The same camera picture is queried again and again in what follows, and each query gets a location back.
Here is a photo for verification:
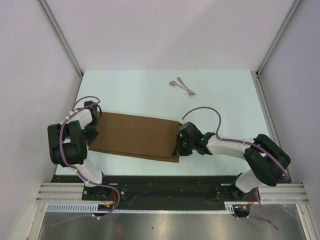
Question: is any brown cloth napkin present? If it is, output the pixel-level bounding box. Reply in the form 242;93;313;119
88;112;179;163

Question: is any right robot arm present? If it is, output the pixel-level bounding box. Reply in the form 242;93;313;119
172;122;291;201

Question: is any silver metal fork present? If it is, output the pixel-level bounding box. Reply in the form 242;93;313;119
176;77;196;96

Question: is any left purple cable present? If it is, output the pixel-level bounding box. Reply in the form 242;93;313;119
49;96;122;226

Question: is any purple cable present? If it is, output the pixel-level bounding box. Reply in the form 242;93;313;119
180;106;291;231
49;96;122;226

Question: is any spoon with pink handle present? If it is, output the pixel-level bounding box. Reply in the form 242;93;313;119
169;81;196;96

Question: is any grey slotted cable duct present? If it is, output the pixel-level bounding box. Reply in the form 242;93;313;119
45;202;235;215

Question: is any right aluminium frame post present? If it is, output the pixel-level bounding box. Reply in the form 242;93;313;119
257;0;306;76

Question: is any aluminium frame post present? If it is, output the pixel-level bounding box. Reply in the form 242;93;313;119
36;0;84;79
257;0;306;76

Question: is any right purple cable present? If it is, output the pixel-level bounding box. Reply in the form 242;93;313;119
180;106;291;231

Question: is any left aluminium frame post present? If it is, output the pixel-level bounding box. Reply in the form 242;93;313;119
36;0;84;79

